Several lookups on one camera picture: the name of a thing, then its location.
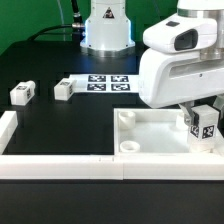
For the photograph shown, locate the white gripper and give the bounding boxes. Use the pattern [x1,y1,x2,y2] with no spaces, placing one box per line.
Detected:
[139,14,224,126]

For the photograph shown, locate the white square table top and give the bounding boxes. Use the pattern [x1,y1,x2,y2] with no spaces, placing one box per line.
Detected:
[113,107,224,158]

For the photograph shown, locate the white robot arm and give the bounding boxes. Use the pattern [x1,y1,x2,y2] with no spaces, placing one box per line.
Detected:
[80,0,224,125]

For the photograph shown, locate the white U-shaped obstacle fence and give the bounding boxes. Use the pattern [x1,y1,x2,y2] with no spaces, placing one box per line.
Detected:
[0,111,224,180]

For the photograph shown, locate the white marker base plate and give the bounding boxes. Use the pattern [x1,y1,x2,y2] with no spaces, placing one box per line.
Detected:
[69,74,138,93]

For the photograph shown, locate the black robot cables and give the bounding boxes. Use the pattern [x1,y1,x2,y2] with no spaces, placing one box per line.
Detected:
[27,0,86,42]

